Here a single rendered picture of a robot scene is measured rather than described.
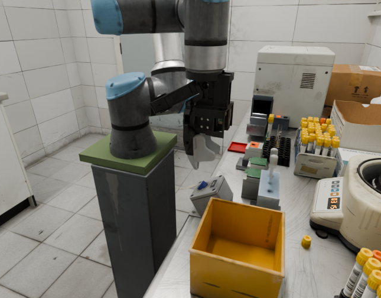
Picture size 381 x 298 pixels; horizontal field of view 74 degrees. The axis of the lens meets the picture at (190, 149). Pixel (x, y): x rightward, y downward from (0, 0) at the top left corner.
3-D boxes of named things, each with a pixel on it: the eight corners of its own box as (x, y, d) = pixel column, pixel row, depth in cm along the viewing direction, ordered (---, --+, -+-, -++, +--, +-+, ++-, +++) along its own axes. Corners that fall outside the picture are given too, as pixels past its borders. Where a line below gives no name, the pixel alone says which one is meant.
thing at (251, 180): (243, 188, 67) (246, 167, 64) (261, 192, 66) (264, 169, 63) (240, 197, 64) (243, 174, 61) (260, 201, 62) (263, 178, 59)
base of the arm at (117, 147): (99, 152, 80) (93, 123, 75) (130, 134, 92) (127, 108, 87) (137, 163, 74) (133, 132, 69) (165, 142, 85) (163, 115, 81)
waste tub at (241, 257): (208, 235, 52) (210, 196, 48) (276, 252, 49) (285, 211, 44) (188, 294, 41) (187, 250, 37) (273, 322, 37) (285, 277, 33)
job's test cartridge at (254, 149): (246, 159, 79) (248, 141, 76) (261, 162, 77) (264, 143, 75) (243, 165, 76) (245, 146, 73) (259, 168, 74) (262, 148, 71)
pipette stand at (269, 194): (250, 203, 62) (254, 168, 57) (280, 209, 60) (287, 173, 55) (244, 232, 53) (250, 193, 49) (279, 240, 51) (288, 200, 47)
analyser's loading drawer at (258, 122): (253, 117, 112) (254, 106, 110) (269, 119, 110) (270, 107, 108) (246, 133, 95) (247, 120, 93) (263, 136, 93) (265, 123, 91)
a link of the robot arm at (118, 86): (109, 115, 82) (101, 71, 75) (150, 110, 85) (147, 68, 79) (110, 129, 71) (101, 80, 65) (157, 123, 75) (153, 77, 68)
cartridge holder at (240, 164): (239, 160, 81) (240, 150, 79) (268, 166, 78) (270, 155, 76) (235, 168, 76) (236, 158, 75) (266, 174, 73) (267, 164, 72)
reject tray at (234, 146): (231, 143, 93) (231, 141, 92) (250, 146, 91) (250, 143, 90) (227, 151, 87) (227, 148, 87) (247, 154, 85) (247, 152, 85)
